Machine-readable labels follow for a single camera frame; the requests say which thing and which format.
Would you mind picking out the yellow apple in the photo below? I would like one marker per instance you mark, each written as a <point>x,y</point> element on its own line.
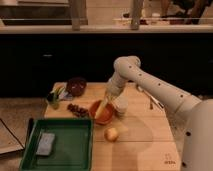
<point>111,134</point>

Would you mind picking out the green toy vegetable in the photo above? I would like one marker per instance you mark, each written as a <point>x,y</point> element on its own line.
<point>52,98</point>

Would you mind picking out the yellow banana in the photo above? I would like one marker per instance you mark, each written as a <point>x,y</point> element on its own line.
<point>101,106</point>

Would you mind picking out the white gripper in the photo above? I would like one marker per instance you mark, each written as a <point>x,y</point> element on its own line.
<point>114,92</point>

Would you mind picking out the wooden cutting board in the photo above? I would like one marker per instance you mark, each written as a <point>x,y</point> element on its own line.
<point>145,141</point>

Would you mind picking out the grey sponge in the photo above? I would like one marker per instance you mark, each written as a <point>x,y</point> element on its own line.
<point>45,144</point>

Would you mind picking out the red bowl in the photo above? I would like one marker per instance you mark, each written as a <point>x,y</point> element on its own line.
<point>106,115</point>

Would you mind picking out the green plastic tray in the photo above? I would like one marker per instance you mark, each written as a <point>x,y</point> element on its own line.
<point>71,150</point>

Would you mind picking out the purple grapes bunch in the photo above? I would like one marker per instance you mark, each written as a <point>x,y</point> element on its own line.
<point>77,110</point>

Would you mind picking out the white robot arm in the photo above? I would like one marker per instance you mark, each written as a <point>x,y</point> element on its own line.
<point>197,154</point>

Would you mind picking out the dark maroon bowl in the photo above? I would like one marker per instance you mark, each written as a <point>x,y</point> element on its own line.
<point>76,86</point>

